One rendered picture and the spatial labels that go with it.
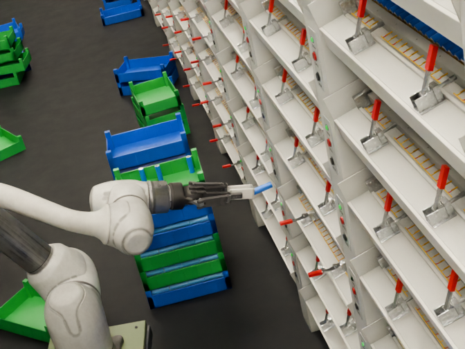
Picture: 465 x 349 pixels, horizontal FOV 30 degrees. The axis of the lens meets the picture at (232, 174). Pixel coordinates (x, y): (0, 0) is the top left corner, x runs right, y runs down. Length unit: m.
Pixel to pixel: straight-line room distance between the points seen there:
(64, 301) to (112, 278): 0.93
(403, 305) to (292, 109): 0.67
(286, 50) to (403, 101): 0.80
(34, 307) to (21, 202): 1.15
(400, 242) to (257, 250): 1.70
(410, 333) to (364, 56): 0.56
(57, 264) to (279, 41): 0.95
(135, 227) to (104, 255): 1.38
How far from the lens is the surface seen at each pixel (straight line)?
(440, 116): 1.19
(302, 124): 2.09
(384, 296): 1.79
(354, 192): 1.75
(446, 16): 1.03
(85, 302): 2.42
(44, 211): 2.19
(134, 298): 3.19
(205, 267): 3.03
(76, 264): 2.58
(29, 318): 3.29
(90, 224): 2.16
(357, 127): 1.61
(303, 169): 2.27
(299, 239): 2.62
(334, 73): 1.64
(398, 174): 1.44
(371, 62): 1.40
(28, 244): 2.53
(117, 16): 6.24
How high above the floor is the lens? 1.80
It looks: 28 degrees down
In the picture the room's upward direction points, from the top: 13 degrees counter-clockwise
